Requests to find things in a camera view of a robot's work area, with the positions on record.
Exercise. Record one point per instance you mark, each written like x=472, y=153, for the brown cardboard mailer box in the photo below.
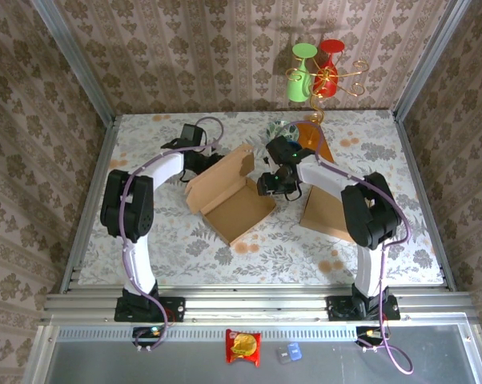
x=325, y=212
x=237, y=208

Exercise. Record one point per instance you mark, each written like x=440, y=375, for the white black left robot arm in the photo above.
x=125, y=204

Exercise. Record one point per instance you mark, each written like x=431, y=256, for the orange wooden board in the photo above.
x=307, y=136

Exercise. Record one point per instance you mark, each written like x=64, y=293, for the green leaf pattern bowl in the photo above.
x=275, y=129

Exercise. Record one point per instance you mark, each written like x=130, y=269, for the green plastic wine glass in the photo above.
x=299, y=86

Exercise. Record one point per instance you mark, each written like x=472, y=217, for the floral tablecloth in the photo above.
x=185, y=272

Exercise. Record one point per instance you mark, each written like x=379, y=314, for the red plastic wine glass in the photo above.
x=330, y=46

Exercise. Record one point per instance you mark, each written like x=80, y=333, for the small blue packet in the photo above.
x=295, y=351

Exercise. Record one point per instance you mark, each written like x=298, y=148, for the red snack packet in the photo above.
x=243, y=347

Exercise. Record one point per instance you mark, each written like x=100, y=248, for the small grey packet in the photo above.
x=283, y=356

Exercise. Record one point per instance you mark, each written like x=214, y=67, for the small right circuit board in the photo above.
x=371, y=333

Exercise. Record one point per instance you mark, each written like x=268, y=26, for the small circuit board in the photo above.
x=149, y=332
x=371, y=333

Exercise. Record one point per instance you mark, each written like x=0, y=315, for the small left circuit board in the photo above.
x=149, y=332

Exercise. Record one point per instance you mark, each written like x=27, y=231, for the grey metal plate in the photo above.
x=145, y=368

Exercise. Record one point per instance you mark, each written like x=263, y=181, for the aluminium side rail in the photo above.
x=99, y=180
x=415, y=168

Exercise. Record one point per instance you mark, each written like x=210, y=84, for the aluminium mounting rail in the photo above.
x=257, y=304

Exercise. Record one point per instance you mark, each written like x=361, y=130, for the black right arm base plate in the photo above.
x=332, y=304

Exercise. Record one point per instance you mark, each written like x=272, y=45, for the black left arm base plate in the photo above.
x=177, y=308

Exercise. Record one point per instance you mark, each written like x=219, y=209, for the aluminium corner post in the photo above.
x=429, y=56
x=77, y=60

